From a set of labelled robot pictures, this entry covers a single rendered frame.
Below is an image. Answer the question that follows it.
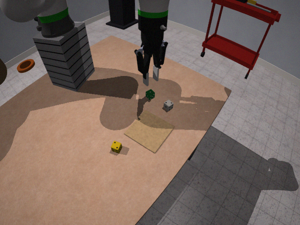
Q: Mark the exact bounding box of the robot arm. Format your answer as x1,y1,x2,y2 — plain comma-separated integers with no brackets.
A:
0,0,170,38

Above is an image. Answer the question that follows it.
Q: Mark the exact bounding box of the grey die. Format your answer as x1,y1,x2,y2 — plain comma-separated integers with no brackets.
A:
164,100,173,111

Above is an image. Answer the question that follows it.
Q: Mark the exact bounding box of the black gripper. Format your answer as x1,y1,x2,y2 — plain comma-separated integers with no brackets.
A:
134,32,168,86

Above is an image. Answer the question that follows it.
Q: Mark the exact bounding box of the green die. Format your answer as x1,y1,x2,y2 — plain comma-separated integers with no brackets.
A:
146,89,155,100

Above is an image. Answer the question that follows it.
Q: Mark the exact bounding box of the tan flat mat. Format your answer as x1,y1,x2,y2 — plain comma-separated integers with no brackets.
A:
124,110,175,153

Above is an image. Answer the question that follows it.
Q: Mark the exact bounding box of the yellow die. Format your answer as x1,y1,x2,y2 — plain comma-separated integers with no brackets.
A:
111,141,122,153

